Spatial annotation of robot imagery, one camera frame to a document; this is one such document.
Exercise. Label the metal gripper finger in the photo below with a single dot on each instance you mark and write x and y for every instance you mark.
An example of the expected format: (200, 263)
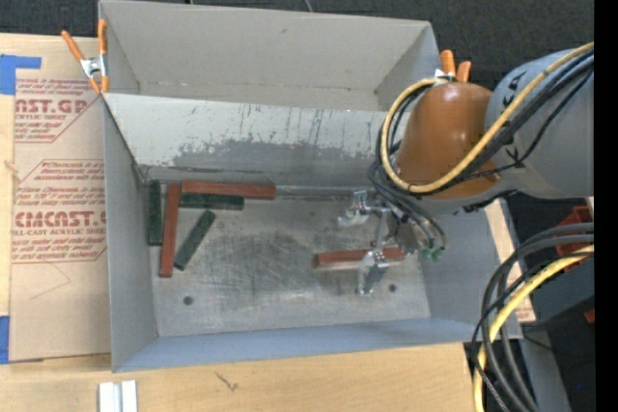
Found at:
(359, 200)
(369, 277)

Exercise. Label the red-brown flat block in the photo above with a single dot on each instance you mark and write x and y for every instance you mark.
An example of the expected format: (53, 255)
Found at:
(170, 231)
(338, 258)
(227, 189)

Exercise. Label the grey metal bin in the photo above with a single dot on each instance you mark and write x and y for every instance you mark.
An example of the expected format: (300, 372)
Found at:
(270, 284)

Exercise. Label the dark green flat block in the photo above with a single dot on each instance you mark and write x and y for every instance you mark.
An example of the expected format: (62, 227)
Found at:
(212, 202)
(154, 212)
(195, 238)

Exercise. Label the brown cardboard board red print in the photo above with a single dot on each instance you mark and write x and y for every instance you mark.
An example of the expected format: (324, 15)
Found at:
(58, 294)

